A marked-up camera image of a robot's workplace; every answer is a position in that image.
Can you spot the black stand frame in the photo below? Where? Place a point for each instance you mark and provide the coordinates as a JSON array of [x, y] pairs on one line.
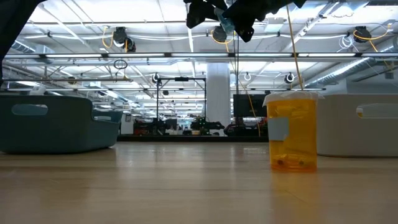
[[181, 79]]

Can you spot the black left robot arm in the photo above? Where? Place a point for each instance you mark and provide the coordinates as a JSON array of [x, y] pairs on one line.
[[12, 25]]

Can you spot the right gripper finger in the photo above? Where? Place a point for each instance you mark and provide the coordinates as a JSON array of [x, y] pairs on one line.
[[202, 11], [245, 28]]

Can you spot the long linear ceiling light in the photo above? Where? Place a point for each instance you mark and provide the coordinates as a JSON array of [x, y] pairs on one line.
[[74, 55]]

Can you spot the teal plastic bin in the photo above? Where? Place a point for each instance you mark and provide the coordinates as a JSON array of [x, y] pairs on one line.
[[62, 133]]

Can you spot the black background robot arm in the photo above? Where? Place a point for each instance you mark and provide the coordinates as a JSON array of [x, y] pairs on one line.
[[206, 126]]

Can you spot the silver spiral air duct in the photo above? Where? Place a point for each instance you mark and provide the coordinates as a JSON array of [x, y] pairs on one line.
[[357, 67], [21, 46]]

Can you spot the white plastic bin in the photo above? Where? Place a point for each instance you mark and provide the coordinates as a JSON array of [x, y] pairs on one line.
[[357, 137]]

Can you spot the white ball lower right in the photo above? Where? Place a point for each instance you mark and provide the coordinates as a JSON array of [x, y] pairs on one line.
[[298, 146]]

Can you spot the black monitor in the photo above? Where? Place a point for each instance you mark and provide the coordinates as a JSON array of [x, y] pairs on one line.
[[245, 107]]

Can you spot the white bulky object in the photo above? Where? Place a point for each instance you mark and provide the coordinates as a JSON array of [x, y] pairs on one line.
[[37, 91]]

